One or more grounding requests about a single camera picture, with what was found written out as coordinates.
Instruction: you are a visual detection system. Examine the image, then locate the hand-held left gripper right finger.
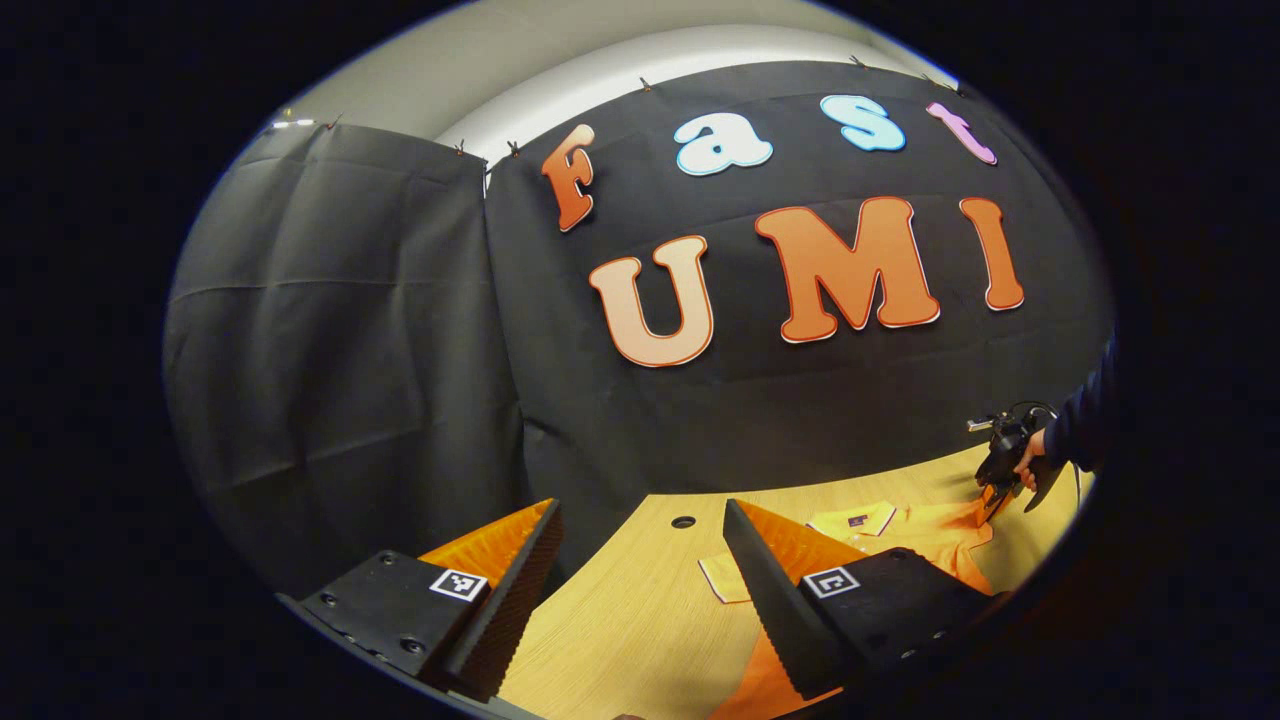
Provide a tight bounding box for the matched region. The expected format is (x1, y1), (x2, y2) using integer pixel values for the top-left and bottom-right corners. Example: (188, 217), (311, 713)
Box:
(721, 498), (1002, 701)

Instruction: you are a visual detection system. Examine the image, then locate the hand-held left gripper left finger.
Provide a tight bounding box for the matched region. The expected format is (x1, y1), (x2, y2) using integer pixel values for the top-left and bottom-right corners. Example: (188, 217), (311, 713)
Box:
(297, 498), (563, 703)

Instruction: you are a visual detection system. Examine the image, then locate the orange T-shirt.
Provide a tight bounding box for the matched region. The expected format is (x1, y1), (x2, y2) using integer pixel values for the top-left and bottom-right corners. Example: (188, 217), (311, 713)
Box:
(697, 498), (996, 720)

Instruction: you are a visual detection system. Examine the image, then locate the black backdrop cloth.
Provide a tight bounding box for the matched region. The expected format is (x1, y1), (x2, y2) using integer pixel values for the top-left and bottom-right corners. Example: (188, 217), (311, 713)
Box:
(484, 60), (1117, 566)

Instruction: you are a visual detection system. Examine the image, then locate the black side curtain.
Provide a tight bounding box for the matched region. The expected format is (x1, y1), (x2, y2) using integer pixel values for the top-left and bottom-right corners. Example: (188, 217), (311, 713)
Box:
(163, 122), (528, 601)

